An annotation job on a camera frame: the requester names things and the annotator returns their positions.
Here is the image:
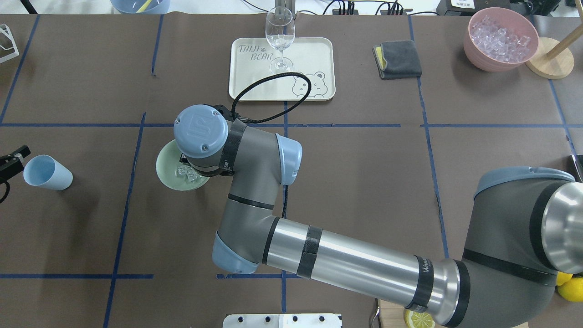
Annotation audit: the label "pink bowl of ice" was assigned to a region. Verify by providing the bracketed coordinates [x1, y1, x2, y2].
[464, 7, 539, 72]

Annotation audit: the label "clear wine glass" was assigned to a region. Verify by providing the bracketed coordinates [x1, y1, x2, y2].
[265, 6, 296, 74]

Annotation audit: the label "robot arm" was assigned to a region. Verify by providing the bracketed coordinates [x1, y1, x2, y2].
[174, 104, 583, 328]

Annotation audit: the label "wooden cup stand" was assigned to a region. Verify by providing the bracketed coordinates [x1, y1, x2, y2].
[526, 24, 583, 79]

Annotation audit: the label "light blue cup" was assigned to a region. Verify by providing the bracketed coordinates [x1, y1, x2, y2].
[23, 155, 73, 191]

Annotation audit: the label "wooden cutting board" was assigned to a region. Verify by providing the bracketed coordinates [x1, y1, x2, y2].
[378, 299, 408, 328]

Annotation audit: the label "yellow lemon round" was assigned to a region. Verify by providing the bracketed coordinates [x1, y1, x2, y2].
[557, 277, 583, 302]

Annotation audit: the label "pale green bowl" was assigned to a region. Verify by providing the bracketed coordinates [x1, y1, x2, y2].
[156, 140, 209, 191]

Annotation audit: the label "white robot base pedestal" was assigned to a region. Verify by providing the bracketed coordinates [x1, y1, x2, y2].
[222, 313, 343, 328]

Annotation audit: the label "blue bowl on side table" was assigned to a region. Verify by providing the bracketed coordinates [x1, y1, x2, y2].
[110, 0, 172, 15]

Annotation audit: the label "lemon half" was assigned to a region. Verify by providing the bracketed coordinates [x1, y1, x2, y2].
[404, 309, 436, 328]

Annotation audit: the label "white wire dish rack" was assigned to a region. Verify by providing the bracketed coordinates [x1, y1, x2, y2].
[0, 24, 20, 63]

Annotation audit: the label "cream bear tray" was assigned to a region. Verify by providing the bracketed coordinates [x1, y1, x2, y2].
[228, 37, 336, 102]

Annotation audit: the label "ice cubes in cup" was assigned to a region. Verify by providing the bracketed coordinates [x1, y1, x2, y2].
[176, 164, 201, 183]

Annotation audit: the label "grey yellow folded cloth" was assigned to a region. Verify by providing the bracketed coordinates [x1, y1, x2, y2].
[372, 40, 422, 80]

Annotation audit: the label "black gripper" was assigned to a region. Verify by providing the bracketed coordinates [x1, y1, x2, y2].
[180, 104, 235, 176]

